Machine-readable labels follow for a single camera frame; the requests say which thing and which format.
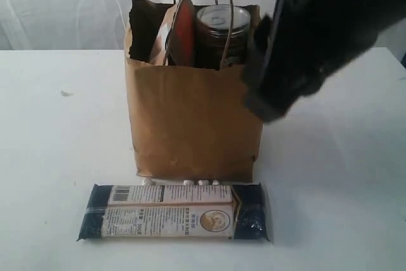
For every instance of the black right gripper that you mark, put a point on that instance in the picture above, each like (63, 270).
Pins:
(287, 60)

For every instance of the dark grain can silver lid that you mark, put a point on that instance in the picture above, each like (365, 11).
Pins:
(214, 25)

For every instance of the brown kraft stand-up pouch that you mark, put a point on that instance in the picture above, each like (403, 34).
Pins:
(182, 48)

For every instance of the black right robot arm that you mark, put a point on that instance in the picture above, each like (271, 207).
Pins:
(360, 16)

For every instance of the brown paper bag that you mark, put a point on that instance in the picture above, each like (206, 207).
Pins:
(186, 123)

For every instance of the black rice vacuum pack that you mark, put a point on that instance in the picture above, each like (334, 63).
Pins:
(176, 211)

